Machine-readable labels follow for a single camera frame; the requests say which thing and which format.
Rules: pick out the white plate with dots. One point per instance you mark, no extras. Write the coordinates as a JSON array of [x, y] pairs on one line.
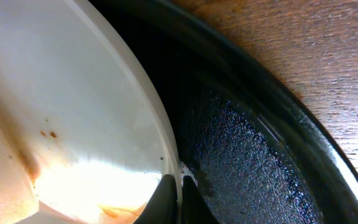
[[84, 136]]

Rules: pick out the black round tray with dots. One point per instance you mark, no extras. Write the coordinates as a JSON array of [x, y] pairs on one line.
[[254, 151]]

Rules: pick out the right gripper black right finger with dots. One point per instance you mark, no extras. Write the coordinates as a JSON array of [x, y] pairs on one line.
[[194, 208]]

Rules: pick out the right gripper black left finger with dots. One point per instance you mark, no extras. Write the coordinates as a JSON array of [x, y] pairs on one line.
[[162, 207]]

